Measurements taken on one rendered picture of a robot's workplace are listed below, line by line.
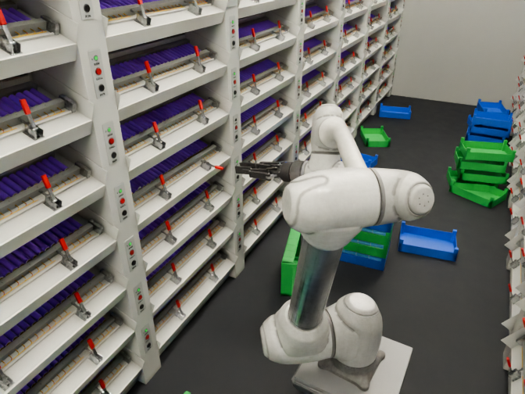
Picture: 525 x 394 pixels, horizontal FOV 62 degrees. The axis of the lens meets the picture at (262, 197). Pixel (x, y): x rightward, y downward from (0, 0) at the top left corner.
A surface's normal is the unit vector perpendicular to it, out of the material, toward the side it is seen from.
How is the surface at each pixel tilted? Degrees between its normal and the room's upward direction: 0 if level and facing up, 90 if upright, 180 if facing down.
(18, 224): 21
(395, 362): 1
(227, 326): 0
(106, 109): 90
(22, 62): 111
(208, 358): 0
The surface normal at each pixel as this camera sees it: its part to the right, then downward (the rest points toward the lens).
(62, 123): 0.33, -0.73
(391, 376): 0.02, -0.87
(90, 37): 0.89, 0.22
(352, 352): 0.12, 0.51
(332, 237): 0.05, 0.77
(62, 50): 0.83, 0.52
